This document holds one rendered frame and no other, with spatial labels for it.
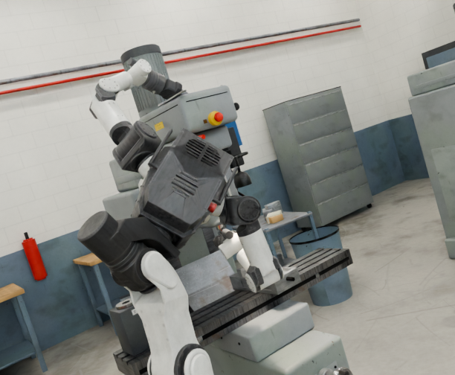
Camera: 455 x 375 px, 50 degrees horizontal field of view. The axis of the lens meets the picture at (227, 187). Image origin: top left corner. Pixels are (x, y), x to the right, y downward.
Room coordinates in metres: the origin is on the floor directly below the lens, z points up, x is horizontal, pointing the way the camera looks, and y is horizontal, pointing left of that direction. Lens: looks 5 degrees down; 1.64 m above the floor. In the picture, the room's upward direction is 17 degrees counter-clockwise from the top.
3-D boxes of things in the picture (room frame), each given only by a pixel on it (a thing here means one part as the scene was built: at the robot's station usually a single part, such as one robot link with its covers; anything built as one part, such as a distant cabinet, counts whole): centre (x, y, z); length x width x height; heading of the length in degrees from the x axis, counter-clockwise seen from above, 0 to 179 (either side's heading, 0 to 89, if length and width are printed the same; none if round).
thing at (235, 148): (2.67, -0.05, 1.62); 0.20 x 0.09 x 0.21; 31
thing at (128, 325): (2.00, 0.50, 1.05); 0.22 x 0.12 x 0.20; 124
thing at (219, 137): (2.28, 0.10, 1.68); 0.34 x 0.24 x 0.10; 31
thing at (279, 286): (2.28, -0.04, 1.00); 0.35 x 0.15 x 0.11; 34
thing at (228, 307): (2.24, 0.08, 0.91); 1.24 x 0.23 x 0.08; 121
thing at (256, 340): (2.24, 0.08, 0.81); 0.50 x 0.35 x 0.12; 31
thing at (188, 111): (2.25, 0.09, 1.81); 0.47 x 0.26 x 0.16; 31
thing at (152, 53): (2.45, 0.21, 2.05); 0.20 x 0.20 x 0.32
